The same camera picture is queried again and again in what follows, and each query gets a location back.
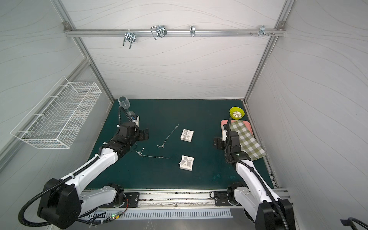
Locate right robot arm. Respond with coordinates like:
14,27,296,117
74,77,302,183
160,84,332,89
214,128,296,230

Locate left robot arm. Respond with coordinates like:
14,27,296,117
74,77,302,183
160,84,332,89
18,122,149,230

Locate green checkered cloth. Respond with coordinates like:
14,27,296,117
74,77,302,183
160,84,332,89
230,120,266,161

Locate pink tray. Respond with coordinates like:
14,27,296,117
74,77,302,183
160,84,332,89
221,120,254,136

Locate clear wine glass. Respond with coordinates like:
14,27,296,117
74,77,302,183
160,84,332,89
118,96,135,117

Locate green bowl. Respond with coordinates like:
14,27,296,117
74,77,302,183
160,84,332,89
229,107,245,120

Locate metal clamp hook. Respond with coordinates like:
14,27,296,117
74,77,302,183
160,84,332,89
123,32,136,49

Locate metal carabiner hook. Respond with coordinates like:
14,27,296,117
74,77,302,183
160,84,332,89
150,25,167,40

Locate aluminium crossbar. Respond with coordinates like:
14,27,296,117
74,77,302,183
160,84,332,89
65,28,286,37

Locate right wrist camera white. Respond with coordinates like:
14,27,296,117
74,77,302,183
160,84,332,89
222,129,227,142

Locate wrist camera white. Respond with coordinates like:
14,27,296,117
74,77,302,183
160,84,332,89
222,129,227,142
127,111,140,126

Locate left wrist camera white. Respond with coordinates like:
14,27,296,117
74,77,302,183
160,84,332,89
127,111,140,126

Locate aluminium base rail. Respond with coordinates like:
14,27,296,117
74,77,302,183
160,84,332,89
57,188,294,212

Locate white wire basket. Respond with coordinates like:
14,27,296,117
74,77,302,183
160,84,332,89
11,77,102,149

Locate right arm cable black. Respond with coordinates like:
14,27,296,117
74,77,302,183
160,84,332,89
221,119,295,230

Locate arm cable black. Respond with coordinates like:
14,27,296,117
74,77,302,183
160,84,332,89
18,155,100,227
221,119,295,230

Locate small metal ring hook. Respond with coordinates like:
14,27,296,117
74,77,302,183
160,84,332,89
189,25,196,37

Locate metal bracket hook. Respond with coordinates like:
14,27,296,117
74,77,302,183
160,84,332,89
249,26,275,37

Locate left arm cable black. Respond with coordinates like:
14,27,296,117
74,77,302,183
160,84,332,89
18,155,100,227

